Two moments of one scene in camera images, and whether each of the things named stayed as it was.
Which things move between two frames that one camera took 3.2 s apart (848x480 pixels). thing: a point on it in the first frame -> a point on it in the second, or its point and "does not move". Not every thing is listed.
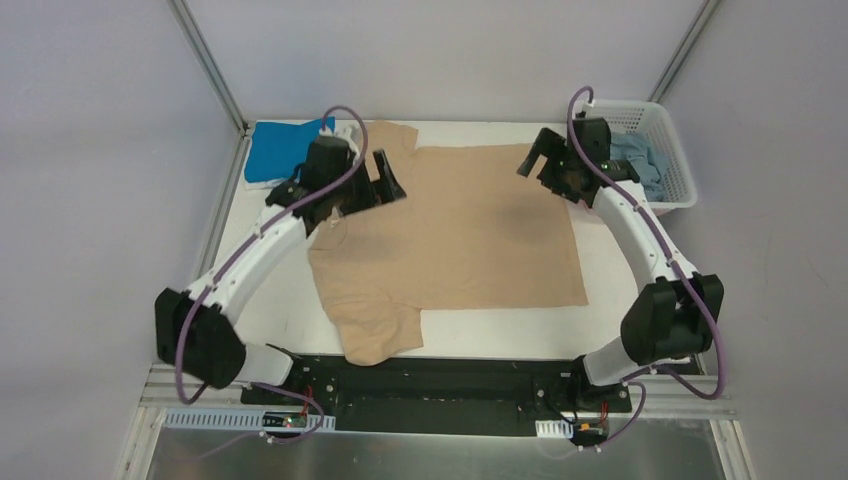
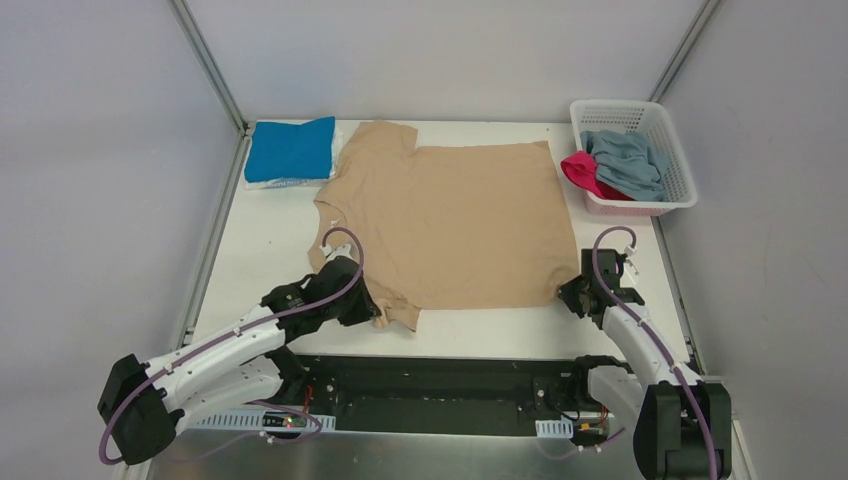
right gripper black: (553, 169) -> (577, 297)
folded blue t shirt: (277, 150) does not move
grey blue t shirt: (636, 148) does not move
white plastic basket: (653, 121) does not move
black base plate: (444, 395) does not move
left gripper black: (369, 185) -> (357, 302)
